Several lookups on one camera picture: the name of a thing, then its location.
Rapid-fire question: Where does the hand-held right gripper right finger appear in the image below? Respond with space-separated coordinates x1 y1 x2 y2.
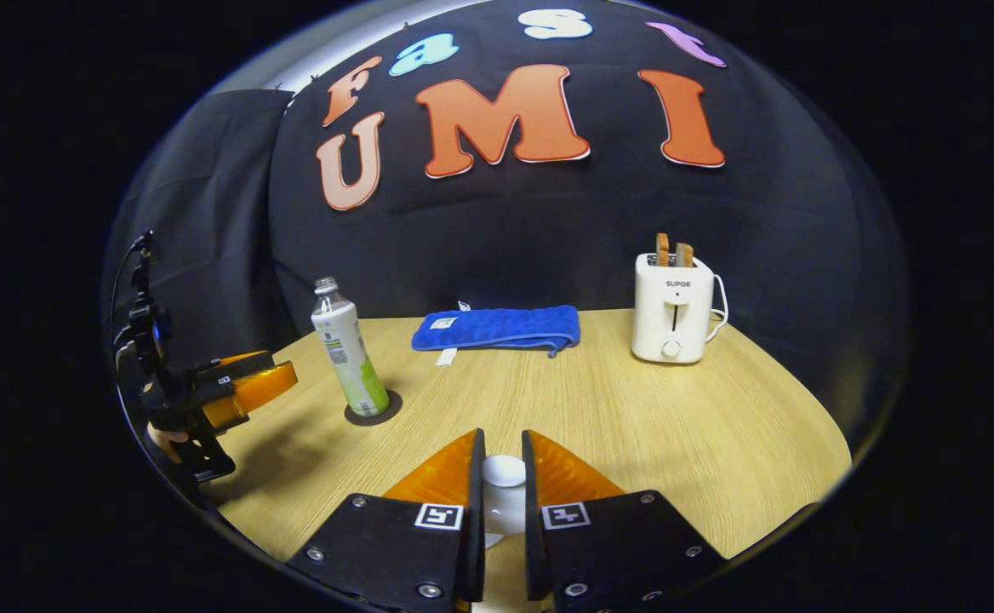
521 430 728 612

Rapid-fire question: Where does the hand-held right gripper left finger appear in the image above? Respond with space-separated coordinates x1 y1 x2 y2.
284 428 487 612

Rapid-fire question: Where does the clear water bottle white label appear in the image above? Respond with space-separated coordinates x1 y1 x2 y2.
311 277 391 418

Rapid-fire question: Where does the dark round coaster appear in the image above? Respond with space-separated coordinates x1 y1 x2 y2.
344 389 403 427

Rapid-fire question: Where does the blue towel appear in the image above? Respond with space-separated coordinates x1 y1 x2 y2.
411 305 581 367

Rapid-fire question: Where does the white toaster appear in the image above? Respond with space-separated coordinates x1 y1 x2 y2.
631 252 716 365

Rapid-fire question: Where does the black backdrop cloth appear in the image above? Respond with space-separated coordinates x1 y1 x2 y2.
104 0 911 444

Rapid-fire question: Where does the white toaster cable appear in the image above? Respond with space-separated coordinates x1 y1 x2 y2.
708 274 730 344

